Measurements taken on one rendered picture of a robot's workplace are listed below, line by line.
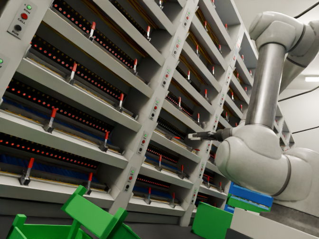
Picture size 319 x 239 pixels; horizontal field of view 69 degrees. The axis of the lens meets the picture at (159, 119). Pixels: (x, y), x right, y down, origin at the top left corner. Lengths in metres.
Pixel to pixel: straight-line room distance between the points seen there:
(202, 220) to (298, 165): 0.92
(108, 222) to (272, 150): 0.56
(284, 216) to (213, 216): 0.80
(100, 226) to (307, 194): 0.65
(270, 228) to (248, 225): 0.07
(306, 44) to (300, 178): 0.58
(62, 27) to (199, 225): 1.37
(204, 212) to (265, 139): 0.93
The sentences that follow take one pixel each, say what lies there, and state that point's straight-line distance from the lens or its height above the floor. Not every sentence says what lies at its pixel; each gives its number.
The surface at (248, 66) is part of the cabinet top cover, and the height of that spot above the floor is 1.67.
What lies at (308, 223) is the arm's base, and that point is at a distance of 0.93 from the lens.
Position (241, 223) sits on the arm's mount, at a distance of 0.88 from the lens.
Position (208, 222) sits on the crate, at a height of 0.10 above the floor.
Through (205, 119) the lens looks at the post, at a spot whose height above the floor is 0.79.
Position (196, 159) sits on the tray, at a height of 0.47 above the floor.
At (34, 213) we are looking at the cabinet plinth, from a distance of 1.02.
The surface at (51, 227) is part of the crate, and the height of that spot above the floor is 0.05.
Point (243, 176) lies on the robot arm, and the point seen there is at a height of 0.37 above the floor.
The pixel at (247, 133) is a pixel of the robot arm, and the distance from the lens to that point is 0.85.
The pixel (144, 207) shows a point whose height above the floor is 0.09.
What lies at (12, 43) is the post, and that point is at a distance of 0.86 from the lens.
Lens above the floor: 0.30
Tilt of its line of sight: 12 degrees up
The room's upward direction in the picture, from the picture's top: 19 degrees clockwise
